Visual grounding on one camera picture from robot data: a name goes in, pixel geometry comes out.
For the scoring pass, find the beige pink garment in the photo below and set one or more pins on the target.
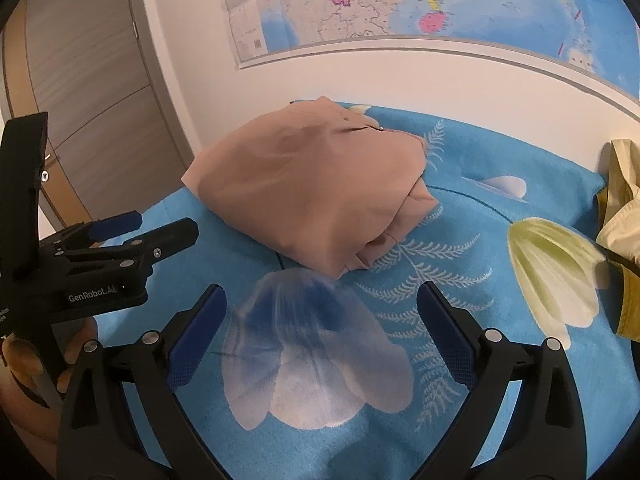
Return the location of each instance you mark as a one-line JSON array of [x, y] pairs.
[[310, 185]]

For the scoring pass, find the colourful wall map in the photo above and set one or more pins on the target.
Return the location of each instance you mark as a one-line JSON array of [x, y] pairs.
[[425, 0]]

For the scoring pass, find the person's left hand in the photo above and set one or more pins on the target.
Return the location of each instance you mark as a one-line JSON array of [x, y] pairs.
[[75, 355]]

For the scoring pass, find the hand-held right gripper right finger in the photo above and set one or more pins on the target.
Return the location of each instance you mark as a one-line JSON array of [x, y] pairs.
[[445, 340]]

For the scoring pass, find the blue floral blanket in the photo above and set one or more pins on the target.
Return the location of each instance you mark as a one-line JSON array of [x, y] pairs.
[[475, 210]]

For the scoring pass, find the wooden wardrobe door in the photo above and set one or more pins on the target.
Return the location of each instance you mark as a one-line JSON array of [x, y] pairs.
[[95, 85]]

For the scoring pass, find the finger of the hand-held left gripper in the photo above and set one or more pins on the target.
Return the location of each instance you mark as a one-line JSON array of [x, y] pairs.
[[112, 225], [165, 240]]

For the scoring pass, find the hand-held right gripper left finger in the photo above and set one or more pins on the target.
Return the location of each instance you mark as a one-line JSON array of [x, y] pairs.
[[200, 340]]

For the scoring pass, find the cream yellow cloth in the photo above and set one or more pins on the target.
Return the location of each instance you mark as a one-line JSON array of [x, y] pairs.
[[622, 220]]

